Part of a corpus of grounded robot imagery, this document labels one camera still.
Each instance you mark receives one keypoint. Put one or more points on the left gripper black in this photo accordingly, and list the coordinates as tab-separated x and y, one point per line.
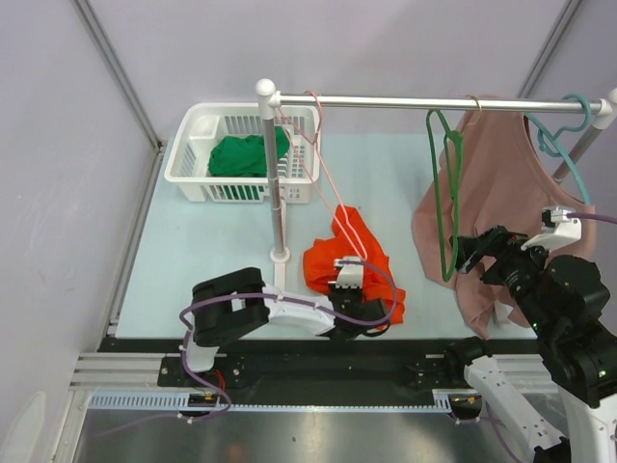
354	291

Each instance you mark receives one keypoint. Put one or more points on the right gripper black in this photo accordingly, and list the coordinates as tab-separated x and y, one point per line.
496	240

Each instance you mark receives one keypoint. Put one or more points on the orange t shirt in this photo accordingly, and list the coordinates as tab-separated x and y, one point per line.
319	268

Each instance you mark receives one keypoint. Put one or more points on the green t shirt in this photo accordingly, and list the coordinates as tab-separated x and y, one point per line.
239	157

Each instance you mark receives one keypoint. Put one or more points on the pink wire hanger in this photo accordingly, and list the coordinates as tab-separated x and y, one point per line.
328	173

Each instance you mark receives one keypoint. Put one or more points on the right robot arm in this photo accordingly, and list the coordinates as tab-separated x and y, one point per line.
562	298

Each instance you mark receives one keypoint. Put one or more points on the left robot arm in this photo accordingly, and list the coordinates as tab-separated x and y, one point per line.
230	307

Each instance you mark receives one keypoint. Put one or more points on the pink t shirt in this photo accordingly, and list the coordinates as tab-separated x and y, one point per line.
500	181

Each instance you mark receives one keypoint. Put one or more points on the white plastic basket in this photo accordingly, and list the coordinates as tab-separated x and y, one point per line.
206	124

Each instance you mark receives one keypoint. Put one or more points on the silver clothes rack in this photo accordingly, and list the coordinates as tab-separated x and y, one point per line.
270	100

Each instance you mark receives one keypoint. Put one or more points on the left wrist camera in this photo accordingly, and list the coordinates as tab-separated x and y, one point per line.
349	273

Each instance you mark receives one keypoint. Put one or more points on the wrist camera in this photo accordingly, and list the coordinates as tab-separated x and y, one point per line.
560	229
349	273

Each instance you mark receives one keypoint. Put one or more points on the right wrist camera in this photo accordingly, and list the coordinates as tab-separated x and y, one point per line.
560	229

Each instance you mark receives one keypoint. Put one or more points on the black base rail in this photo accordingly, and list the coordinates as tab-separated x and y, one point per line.
336	372

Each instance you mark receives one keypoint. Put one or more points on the gold wire hanger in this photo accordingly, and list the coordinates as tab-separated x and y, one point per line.
477	111

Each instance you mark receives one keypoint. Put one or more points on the white cable duct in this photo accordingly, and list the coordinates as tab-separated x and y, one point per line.
195	401

